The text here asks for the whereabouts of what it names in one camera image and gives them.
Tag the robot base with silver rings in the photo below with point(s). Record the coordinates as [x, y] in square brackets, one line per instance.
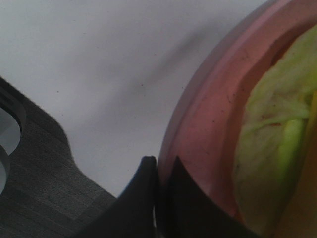
[12, 123]

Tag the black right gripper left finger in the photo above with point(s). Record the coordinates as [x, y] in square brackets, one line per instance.
[132, 213]

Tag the pink round plate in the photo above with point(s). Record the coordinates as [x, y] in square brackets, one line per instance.
[206, 122]

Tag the sandwich with lettuce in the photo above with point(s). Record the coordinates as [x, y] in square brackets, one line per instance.
[278, 118]

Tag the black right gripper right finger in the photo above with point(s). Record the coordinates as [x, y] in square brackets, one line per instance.
[184, 211]

